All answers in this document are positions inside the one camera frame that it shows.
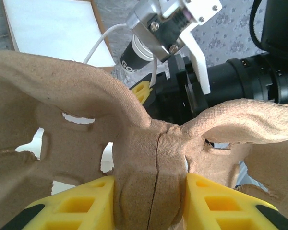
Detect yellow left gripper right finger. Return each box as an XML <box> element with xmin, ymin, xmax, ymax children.
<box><xmin>183</xmin><ymin>173</ymin><xmax>288</xmax><ymax>230</ymax></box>

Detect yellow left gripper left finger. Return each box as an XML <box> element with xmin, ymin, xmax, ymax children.
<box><xmin>1</xmin><ymin>176</ymin><xmax>116</xmax><ymax>230</ymax></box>

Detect brown pulp cup carrier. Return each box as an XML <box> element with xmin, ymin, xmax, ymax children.
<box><xmin>0</xmin><ymin>50</ymin><xmax>288</xmax><ymax>230</ymax></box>

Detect white napkin stack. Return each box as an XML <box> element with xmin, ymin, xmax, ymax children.
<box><xmin>2</xmin><ymin>0</ymin><xmax>116</xmax><ymax>68</ymax></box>

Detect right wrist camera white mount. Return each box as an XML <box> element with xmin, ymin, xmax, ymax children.
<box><xmin>120</xmin><ymin>0</ymin><xmax>223</xmax><ymax>94</ymax></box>

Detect thin black right gripper cable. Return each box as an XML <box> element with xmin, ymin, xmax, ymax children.
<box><xmin>249</xmin><ymin>0</ymin><xmax>264</xmax><ymax>47</ymax></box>

